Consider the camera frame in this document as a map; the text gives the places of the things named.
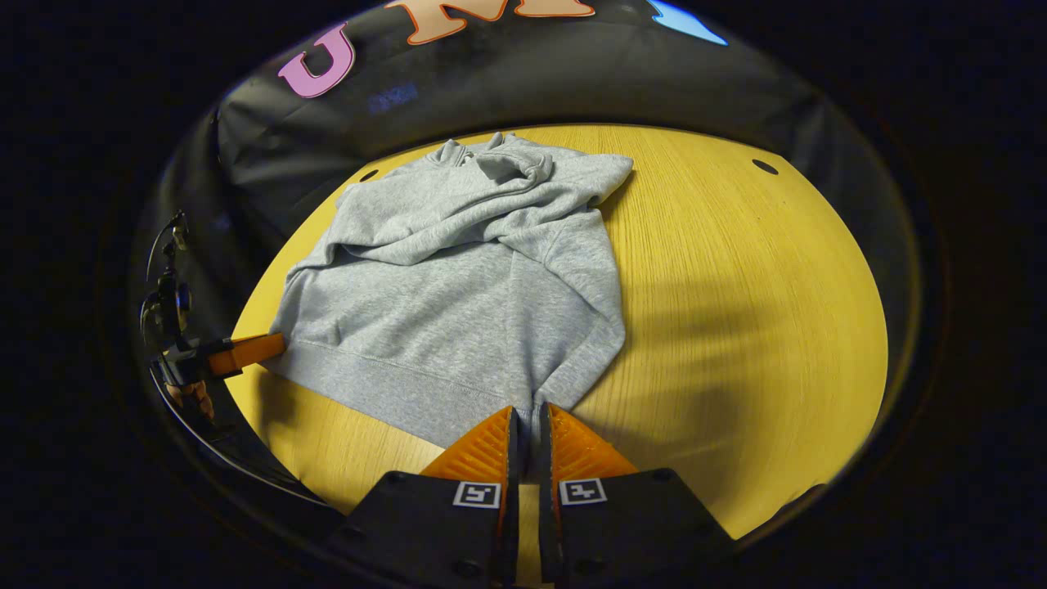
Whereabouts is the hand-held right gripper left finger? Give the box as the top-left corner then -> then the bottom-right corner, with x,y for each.
323,407 -> 521,589

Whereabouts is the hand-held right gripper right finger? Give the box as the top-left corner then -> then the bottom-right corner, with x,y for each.
537,401 -> 737,587

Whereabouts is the grey sweatshirt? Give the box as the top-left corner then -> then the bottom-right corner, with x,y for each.
263,131 -> 635,483

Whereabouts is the black backdrop cloth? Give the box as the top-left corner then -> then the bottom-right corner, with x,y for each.
147,0 -> 925,328

